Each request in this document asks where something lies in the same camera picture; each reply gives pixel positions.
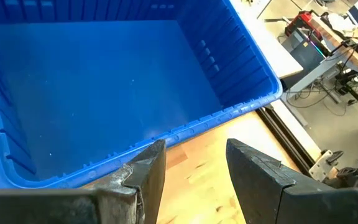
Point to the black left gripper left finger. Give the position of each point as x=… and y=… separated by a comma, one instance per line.
x=120, y=199

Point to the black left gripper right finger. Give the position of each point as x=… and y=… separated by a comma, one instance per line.
x=275, y=199

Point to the large blue plastic bin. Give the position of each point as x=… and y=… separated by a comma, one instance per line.
x=104, y=77

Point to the grey metal table beam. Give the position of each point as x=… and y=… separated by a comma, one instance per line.
x=319, y=74

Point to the black floor power strip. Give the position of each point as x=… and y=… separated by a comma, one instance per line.
x=353, y=85

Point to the grey computer case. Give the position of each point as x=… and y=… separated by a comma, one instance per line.
x=304, y=54

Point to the light wooden side table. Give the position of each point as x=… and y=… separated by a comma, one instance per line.
x=269, y=43

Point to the red equipment box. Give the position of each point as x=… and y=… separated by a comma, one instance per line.
x=303, y=20

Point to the white crumpled cloth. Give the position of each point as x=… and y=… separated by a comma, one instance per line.
x=340, y=23

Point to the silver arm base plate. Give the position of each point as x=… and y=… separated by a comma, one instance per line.
x=320, y=166

